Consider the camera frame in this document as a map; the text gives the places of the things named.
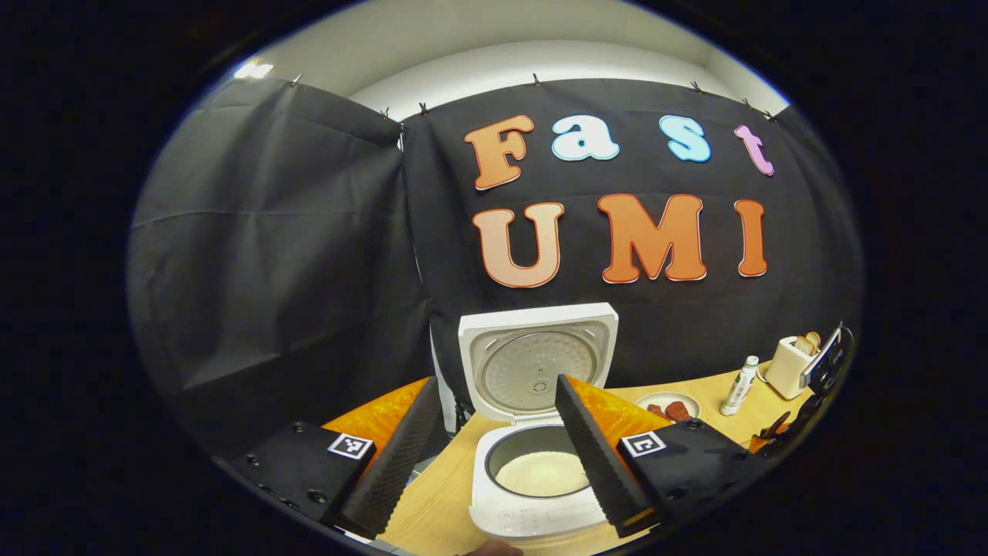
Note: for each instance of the black backdrop cloth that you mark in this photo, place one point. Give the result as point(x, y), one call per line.
point(270, 270)

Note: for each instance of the white drink bottle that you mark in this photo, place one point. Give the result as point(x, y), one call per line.
point(739, 386)

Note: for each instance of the ceiling light panel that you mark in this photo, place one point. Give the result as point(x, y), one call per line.
point(253, 69)

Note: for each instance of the white round plate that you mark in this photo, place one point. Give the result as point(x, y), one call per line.
point(683, 398)

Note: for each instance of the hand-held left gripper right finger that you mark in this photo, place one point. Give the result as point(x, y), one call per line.
point(594, 455)

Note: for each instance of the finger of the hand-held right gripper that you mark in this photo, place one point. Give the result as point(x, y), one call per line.
point(799, 421)

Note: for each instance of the red meat patty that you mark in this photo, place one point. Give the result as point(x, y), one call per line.
point(679, 411)
point(657, 411)

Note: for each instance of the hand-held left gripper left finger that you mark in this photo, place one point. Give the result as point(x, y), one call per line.
point(401, 455)

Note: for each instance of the white rice layer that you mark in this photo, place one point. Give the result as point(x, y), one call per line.
point(540, 472)

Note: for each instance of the white rice cooker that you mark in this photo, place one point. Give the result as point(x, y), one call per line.
point(525, 363)

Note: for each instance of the toast bread slice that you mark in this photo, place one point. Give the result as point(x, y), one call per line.
point(804, 346)
point(813, 339)

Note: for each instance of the white toaster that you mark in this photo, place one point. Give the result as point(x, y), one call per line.
point(783, 371)

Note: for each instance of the black tripod stand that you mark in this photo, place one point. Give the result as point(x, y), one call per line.
point(461, 417)

